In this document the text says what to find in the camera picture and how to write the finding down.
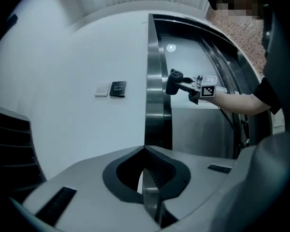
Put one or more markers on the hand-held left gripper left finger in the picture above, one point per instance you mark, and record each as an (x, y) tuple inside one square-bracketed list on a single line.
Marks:
[(87, 190)]

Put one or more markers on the black exit button panel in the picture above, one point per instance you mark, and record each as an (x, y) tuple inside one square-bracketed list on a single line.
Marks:
[(118, 89)]

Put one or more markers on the dark grey cleaning cloth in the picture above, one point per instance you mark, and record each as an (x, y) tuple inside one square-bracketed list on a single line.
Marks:
[(172, 83)]

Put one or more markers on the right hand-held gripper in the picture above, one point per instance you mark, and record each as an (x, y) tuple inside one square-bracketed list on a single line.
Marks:
[(207, 91)]

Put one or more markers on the person's right forearm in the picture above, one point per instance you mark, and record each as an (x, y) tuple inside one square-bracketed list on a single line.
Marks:
[(241, 103)]

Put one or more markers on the person's black clothing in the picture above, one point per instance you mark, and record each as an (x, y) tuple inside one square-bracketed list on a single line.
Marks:
[(278, 69)]

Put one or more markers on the glass door with frosted stripes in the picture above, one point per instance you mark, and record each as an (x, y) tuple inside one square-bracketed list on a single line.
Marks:
[(195, 129)]

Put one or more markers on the white locker cabinet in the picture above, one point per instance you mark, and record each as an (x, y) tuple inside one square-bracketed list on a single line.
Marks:
[(278, 120)]

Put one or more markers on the white wall light switch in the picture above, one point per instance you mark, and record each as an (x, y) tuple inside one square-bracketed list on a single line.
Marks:
[(101, 90)]

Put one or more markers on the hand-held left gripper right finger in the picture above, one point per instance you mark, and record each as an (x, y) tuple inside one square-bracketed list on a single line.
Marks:
[(203, 175)]

